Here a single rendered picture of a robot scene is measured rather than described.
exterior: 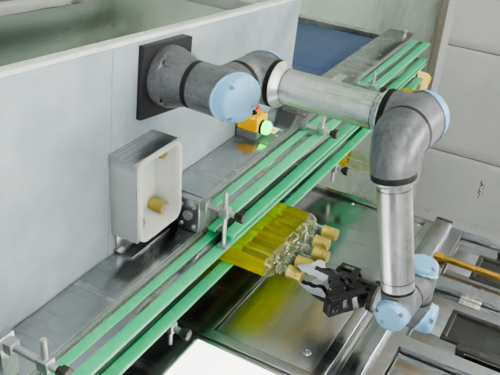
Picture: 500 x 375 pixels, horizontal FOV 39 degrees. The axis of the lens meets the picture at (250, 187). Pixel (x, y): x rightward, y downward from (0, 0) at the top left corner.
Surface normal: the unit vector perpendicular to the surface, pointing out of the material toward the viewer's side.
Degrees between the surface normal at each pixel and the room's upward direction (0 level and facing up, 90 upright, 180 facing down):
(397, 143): 81
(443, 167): 90
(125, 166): 90
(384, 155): 101
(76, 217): 0
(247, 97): 12
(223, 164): 90
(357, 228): 90
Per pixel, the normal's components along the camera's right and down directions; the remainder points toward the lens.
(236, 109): 0.75, 0.37
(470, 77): -0.49, 0.41
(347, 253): 0.05, -0.87
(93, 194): 0.87, 0.29
